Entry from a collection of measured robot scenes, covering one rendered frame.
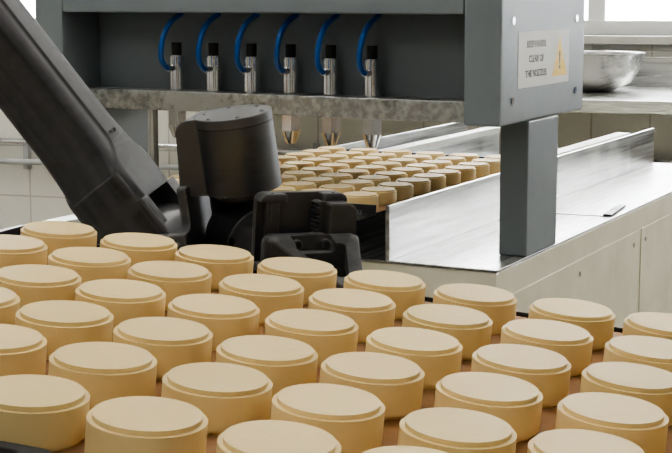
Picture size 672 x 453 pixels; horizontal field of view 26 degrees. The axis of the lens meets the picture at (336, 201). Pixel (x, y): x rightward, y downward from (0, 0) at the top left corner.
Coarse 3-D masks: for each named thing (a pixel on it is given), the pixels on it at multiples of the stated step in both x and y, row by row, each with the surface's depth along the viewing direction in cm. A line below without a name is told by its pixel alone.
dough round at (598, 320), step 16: (544, 304) 85; (560, 304) 86; (576, 304) 86; (592, 304) 86; (560, 320) 83; (576, 320) 83; (592, 320) 83; (608, 320) 84; (592, 336) 83; (608, 336) 84
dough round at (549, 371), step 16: (480, 352) 74; (496, 352) 74; (512, 352) 74; (528, 352) 74; (544, 352) 75; (480, 368) 72; (496, 368) 72; (512, 368) 71; (528, 368) 71; (544, 368) 72; (560, 368) 72; (544, 384) 71; (560, 384) 72; (544, 400) 72; (560, 400) 72
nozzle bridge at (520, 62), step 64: (64, 0) 208; (128, 0) 203; (192, 0) 198; (256, 0) 193; (320, 0) 189; (384, 0) 185; (448, 0) 181; (512, 0) 181; (576, 0) 203; (128, 64) 214; (192, 64) 209; (384, 64) 195; (448, 64) 191; (512, 64) 182; (576, 64) 205; (128, 128) 226; (512, 128) 190; (512, 192) 191
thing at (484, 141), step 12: (468, 132) 304; (480, 132) 306; (492, 132) 313; (408, 144) 279; (420, 144) 279; (432, 144) 284; (444, 144) 290; (456, 144) 295; (468, 144) 301; (480, 144) 307; (492, 144) 313; (480, 156) 308; (72, 216) 187
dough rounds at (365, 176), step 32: (288, 160) 235; (320, 160) 232; (352, 160) 232; (384, 160) 239; (416, 160) 234; (448, 160) 233; (480, 160) 232; (352, 192) 194; (384, 192) 195; (416, 192) 205
